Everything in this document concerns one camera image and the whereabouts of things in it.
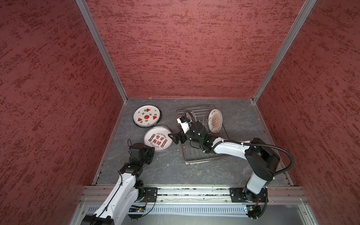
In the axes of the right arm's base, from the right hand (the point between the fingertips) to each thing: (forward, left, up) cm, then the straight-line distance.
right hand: (172, 133), depth 82 cm
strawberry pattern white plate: (+24, +21, -12) cm, 34 cm away
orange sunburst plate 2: (+13, -29, -6) cm, 33 cm away
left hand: (-5, +11, -10) cm, 15 cm away
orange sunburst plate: (+14, +7, -12) cm, 20 cm away
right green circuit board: (-38, -43, -18) cm, 60 cm away
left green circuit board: (-36, +20, -19) cm, 45 cm away
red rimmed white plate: (+4, +11, -11) cm, 16 cm away
